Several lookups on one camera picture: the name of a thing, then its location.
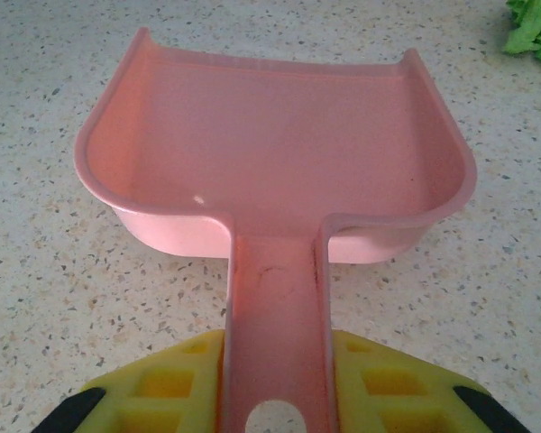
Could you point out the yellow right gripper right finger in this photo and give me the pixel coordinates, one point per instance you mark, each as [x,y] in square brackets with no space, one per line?
[397,388]

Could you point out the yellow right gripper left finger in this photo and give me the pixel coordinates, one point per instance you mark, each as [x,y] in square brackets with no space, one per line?
[162,388]

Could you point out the pink plastic dustpan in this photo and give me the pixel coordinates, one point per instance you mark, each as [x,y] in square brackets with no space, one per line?
[275,158]

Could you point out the green crumpled paper scrap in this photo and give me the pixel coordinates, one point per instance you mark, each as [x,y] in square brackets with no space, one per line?
[532,31]

